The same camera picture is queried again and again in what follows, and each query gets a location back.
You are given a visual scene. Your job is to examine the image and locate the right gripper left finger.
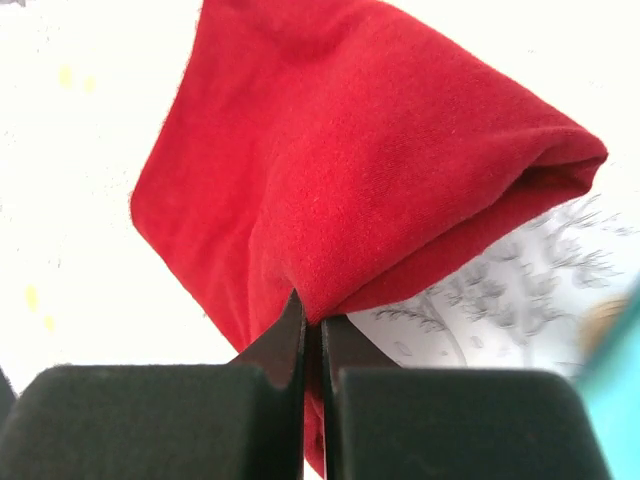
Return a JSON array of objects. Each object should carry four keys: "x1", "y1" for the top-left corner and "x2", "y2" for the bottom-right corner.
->
[{"x1": 1, "y1": 295, "x2": 306, "y2": 479}]

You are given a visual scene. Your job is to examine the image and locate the folded teal t shirt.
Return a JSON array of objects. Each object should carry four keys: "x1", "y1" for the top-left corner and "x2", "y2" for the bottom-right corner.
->
[{"x1": 576, "y1": 283, "x2": 639, "y2": 479}]

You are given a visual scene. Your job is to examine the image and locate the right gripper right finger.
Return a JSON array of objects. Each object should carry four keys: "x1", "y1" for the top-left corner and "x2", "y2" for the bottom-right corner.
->
[{"x1": 321, "y1": 316, "x2": 610, "y2": 480}]

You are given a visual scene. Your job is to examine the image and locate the red t shirt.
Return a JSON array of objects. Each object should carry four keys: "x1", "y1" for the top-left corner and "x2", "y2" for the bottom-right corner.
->
[{"x1": 130, "y1": 1, "x2": 608, "y2": 473}]

